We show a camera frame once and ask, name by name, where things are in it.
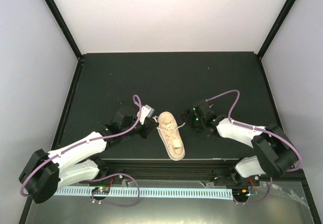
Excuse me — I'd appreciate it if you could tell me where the beige sneaker shoe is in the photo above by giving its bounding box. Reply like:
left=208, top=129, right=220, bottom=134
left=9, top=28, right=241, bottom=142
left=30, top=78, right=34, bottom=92
left=157, top=111, right=185, bottom=161

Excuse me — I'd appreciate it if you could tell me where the white shoelace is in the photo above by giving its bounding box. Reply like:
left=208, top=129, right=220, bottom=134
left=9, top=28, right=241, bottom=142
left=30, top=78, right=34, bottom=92
left=153, top=116, right=185, bottom=133

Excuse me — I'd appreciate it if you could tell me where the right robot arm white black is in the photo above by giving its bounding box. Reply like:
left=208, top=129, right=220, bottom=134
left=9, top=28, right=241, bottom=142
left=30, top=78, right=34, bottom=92
left=180, top=100, right=301, bottom=185

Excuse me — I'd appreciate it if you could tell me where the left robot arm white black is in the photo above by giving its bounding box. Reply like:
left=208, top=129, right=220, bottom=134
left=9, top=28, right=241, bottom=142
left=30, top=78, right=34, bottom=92
left=19, top=105, right=158, bottom=204

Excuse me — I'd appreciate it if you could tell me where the left small circuit board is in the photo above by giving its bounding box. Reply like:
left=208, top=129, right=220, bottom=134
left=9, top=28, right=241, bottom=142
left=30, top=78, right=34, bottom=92
left=91, top=187, right=110, bottom=194

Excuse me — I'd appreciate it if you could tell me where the small circuit board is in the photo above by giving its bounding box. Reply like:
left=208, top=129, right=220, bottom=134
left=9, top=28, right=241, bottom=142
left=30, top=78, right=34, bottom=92
left=91, top=187, right=110, bottom=194
left=238, top=189, right=258, bottom=197

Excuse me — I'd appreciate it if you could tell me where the right small circuit board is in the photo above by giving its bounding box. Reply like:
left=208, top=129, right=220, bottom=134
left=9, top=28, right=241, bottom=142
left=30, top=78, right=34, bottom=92
left=238, top=189, right=258, bottom=197

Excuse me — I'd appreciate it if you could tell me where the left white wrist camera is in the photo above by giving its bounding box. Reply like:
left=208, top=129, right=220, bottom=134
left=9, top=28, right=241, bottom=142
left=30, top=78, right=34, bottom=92
left=137, top=104, right=154, bottom=125

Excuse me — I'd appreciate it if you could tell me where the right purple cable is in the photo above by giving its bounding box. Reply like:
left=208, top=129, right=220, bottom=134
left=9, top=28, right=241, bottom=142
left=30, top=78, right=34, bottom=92
left=206, top=90, right=302, bottom=206

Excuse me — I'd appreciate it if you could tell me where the purple cable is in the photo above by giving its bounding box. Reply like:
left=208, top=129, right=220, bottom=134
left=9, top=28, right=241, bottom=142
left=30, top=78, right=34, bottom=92
left=206, top=90, right=302, bottom=206
left=20, top=94, right=142, bottom=197

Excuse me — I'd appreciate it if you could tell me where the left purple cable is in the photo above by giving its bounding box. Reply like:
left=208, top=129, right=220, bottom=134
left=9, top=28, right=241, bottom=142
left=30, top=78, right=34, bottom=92
left=20, top=94, right=142, bottom=197

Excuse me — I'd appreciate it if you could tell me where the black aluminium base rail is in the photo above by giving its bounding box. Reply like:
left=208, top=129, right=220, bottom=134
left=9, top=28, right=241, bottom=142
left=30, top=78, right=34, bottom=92
left=103, top=159, right=237, bottom=180

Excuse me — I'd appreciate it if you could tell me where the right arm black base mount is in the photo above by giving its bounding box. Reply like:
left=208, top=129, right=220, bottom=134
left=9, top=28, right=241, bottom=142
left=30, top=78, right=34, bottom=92
left=211, top=170, right=259, bottom=187

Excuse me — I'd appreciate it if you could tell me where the white slotted cable duct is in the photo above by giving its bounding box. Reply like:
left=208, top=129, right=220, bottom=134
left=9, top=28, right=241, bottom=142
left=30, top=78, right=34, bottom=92
left=55, top=186, right=233, bottom=200

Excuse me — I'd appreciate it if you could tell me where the right black frame post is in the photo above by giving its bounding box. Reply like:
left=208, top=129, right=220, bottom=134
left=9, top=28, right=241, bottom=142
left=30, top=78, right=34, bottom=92
left=257, top=0, right=297, bottom=60

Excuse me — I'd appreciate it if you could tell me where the black frame post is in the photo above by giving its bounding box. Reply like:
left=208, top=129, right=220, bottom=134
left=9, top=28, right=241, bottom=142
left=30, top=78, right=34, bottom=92
left=257, top=0, right=297, bottom=60
left=44, top=0, right=82, bottom=60

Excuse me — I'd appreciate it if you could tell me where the left black frame post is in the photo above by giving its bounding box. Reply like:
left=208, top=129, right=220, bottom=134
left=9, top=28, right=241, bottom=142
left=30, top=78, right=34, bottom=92
left=44, top=0, right=82, bottom=60

